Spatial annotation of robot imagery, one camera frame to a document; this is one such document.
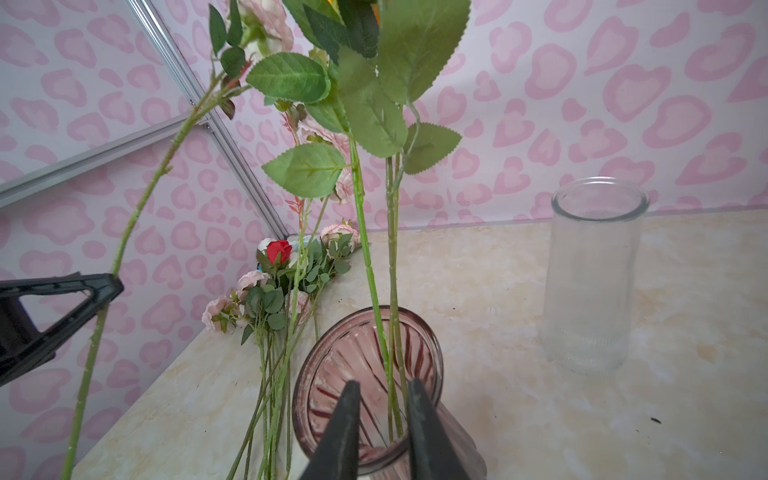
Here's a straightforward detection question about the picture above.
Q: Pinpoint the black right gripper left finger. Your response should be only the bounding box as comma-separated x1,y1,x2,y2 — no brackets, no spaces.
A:
300,380,361,480

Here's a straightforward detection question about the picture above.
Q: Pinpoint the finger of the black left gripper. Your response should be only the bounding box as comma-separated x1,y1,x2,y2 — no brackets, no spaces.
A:
1,273,124,385

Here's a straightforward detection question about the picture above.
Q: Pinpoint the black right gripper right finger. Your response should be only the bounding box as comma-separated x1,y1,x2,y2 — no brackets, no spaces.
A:
407,378,470,480

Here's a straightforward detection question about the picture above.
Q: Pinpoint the pink ribbed glass vase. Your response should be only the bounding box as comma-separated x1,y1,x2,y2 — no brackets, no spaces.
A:
292,307,487,479

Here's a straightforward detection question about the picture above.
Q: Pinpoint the orange artificial rose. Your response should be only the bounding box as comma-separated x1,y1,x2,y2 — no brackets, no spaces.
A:
245,0,409,439

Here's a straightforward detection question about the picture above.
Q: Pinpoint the clear frosted glass vase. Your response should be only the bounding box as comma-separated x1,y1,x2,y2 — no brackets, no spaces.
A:
540,176,650,374

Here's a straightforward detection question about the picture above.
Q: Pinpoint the pale pink carnation spray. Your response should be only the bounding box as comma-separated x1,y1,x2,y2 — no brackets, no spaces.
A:
202,270,285,479

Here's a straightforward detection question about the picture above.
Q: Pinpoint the pink rosebud spray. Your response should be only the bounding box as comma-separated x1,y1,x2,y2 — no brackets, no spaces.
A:
252,105,358,479

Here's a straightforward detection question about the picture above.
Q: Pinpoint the red rose in bunch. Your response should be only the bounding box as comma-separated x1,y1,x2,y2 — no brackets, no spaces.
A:
260,239,293,265

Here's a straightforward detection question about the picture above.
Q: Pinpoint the aluminium frame left diagonal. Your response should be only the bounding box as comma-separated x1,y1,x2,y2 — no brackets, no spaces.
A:
1,115,187,208

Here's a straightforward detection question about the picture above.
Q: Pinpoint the aluminium frame left post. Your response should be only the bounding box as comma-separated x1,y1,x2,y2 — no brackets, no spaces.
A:
127,0,290,239

